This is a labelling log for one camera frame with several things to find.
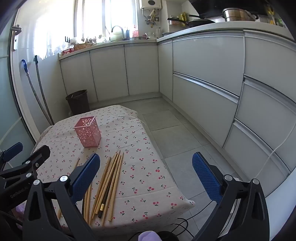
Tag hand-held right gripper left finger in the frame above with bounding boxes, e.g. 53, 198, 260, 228
22, 153, 101, 241

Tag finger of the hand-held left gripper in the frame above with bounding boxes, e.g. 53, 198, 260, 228
0, 145, 51, 186
0, 142, 23, 169

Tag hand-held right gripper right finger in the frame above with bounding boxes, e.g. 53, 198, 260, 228
192, 152, 271, 241

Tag pile of wooden chopsticks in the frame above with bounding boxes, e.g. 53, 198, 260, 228
57, 149, 125, 227

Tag black chopstick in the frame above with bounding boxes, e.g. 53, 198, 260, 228
98, 176, 114, 219

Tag pink perforated utensil holder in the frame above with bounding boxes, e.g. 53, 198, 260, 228
73, 116, 102, 148

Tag pink cloth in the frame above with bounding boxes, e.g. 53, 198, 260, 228
15, 201, 26, 215

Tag dark brown trash can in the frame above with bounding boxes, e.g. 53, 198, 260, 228
65, 89, 90, 115

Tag cherry print tablecloth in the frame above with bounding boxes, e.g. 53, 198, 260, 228
31, 105, 196, 237

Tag lavender clothing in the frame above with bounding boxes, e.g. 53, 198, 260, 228
137, 230, 163, 241

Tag white kitchen cabinet with doors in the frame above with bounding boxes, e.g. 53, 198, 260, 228
60, 43, 160, 103

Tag white kitchen cabinet with drawers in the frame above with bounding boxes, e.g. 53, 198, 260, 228
157, 30, 296, 197

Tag row of small ornaments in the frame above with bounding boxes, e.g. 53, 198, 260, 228
69, 34, 109, 44

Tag chrome kitchen faucet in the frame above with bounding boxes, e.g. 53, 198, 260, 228
111, 25, 125, 41

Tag black frying pan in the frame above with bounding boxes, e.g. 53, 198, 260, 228
167, 17, 190, 26
187, 14, 216, 27

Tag window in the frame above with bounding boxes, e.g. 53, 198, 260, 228
76, 0, 139, 40

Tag stainless steel pot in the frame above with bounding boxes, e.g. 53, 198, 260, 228
222, 7, 258, 22

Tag water heater pipes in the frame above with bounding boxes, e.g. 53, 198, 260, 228
143, 9, 160, 28

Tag white water heater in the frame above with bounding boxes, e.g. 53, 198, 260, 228
140, 0, 162, 10

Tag black cable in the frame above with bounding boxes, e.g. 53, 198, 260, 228
171, 199, 215, 234

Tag white cable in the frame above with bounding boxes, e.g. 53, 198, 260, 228
255, 120, 296, 180

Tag blue-handled metal pole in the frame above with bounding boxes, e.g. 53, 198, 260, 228
21, 59, 55, 126

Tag black-handled metal pole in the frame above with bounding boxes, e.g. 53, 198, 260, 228
33, 55, 55, 124

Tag silver door handle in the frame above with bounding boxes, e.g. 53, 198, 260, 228
13, 24, 22, 51

